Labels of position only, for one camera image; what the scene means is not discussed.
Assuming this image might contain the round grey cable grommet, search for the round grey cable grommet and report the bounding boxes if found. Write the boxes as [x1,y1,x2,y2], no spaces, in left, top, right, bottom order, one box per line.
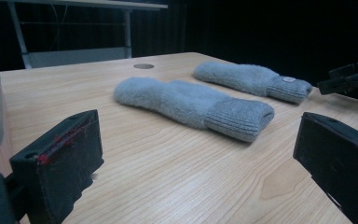
[132,63,155,70]

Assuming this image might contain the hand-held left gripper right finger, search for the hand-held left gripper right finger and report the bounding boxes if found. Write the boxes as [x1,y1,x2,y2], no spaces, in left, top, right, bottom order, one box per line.
[293,112,358,224]

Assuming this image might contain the plain grey fuzzy sock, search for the plain grey fuzzy sock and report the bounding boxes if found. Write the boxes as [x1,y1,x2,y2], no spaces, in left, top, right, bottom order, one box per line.
[113,77,276,144]

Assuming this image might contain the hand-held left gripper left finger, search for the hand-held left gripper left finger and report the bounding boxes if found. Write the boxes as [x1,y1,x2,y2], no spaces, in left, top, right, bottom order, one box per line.
[8,108,104,224]

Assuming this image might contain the grey fuzzy sock white label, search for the grey fuzzy sock white label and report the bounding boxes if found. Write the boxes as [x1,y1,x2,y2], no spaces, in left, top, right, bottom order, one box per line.
[192,60,313,105]

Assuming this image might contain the dark curtain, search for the dark curtain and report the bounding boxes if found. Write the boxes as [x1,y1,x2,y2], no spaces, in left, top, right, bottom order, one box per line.
[0,0,358,87]

